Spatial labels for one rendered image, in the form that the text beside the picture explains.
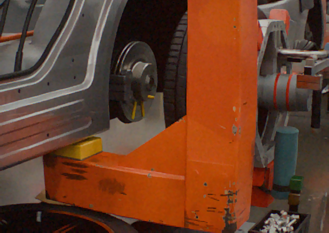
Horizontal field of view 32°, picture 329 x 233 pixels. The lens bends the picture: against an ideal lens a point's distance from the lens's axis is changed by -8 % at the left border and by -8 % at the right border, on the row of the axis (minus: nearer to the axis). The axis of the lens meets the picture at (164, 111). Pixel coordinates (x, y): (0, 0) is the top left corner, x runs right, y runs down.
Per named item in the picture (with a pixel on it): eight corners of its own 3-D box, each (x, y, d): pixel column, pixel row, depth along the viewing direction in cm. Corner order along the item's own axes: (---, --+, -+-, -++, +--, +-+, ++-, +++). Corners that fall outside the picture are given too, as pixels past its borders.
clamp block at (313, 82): (299, 86, 205) (299, 71, 204) (322, 88, 201) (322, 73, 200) (295, 88, 200) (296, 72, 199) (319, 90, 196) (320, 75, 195)
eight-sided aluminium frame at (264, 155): (275, 143, 256) (278, 17, 245) (289, 145, 253) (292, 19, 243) (234, 178, 208) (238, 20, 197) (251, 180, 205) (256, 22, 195)
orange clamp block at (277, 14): (270, 35, 240) (274, 17, 243) (288, 36, 236) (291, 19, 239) (267, 26, 234) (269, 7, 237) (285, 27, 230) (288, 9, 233)
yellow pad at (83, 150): (70, 146, 209) (70, 132, 208) (103, 151, 203) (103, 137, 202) (48, 155, 197) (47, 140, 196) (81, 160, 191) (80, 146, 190)
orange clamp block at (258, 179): (248, 161, 225) (245, 184, 225) (267, 163, 222) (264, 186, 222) (253, 159, 231) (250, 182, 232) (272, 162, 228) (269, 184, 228)
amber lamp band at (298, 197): (290, 201, 185) (291, 189, 184) (301, 202, 183) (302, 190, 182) (286, 205, 181) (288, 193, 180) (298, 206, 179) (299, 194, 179)
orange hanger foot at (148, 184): (70, 187, 214) (67, 92, 208) (205, 212, 192) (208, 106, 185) (44, 199, 200) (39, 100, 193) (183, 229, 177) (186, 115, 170)
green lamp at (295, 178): (291, 186, 184) (292, 175, 183) (303, 187, 182) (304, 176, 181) (288, 190, 180) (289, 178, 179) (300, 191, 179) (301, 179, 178)
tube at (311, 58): (274, 57, 221) (274, 30, 219) (321, 62, 212) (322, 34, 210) (261, 62, 205) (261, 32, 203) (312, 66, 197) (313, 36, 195)
